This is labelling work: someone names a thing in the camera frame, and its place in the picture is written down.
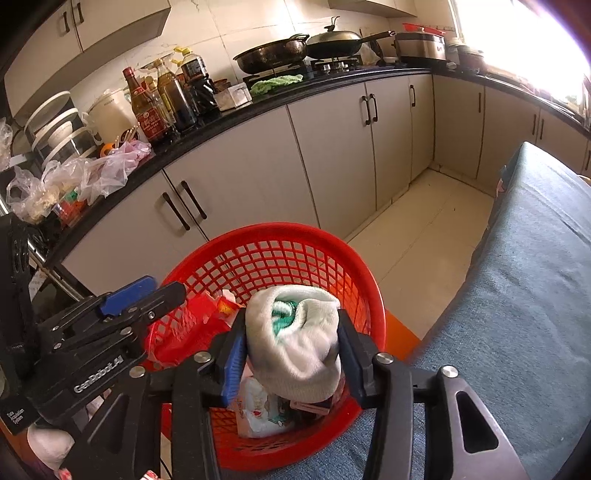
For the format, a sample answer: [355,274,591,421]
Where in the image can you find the person's left hand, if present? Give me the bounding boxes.
[27,424,75,469]

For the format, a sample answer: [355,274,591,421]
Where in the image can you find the white condiment box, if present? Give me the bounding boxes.
[216,84,252,112]

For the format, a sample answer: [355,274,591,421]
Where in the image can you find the pink white plastic bag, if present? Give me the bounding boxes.
[81,141,153,204]

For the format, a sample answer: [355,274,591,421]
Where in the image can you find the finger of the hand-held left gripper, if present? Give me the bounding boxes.
[117,282,188,344]
[99,275,157,319]

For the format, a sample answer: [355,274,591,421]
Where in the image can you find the white rice cooker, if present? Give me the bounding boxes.
[83,88,139,146]

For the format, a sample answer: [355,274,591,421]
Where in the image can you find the grey kitchen base cabinets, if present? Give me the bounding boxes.
[60,71,591,305]

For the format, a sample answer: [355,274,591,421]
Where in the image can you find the dark round wok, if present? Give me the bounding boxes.
[232,34,311,75]

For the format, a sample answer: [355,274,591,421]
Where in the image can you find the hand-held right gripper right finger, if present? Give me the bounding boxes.
[337,309,529,480]

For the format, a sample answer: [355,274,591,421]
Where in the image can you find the brown sauce bottle red label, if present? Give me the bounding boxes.
[121,67,169,143]

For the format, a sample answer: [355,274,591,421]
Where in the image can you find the grey wall cabinet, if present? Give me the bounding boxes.
[328,0,416,19]
[4,0,172,118]

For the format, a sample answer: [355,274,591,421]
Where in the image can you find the black kitchen countertop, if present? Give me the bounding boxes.
[28,65,591,278]

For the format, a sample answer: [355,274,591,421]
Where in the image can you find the dark wok with long handle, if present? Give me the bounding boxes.
[305,16,397,60]

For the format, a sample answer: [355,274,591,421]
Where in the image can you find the steel cooking pot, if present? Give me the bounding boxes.
[393,31,448,65]

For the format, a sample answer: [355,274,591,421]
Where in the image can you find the large dark soy sauce bottle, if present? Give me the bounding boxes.
[179,48,220,116]

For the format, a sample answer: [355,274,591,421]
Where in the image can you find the gas stove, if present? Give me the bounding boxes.
[242,55,365,88]

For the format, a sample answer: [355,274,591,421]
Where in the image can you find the small pink box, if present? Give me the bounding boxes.
[288,401,333,416]

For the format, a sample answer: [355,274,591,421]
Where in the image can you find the blue tablecloth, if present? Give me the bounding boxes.
[259,141,591,480]

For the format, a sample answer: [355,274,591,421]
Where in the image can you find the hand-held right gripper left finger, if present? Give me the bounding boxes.
[60,308,250,480]

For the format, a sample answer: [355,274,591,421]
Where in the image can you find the white sock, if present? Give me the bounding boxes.
[245,285,342,403]

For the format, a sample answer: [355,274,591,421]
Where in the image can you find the yellow cap oil bottle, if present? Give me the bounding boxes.
[157,60,197,132]

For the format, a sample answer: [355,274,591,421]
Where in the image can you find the green cloth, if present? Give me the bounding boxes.
[250,74,303,95]

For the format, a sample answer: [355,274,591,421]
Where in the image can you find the clear plastic bags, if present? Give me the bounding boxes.
[4,159,88,224]

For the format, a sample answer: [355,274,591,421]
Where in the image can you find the red white wrapper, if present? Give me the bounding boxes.
[185,290,247,361]

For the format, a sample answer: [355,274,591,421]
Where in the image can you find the kitchen window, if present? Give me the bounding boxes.
[452,0,591,107]

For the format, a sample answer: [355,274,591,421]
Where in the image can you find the white printed packet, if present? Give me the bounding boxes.
[235,376,296,437]

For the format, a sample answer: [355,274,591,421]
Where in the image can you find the orange floor mat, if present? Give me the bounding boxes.
[385,309,422,358]

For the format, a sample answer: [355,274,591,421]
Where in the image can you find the dark cooking pot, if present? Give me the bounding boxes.
[445,37,485,72]

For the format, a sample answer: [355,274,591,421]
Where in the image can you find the red mesh basket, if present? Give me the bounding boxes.
[143,223,387,472]

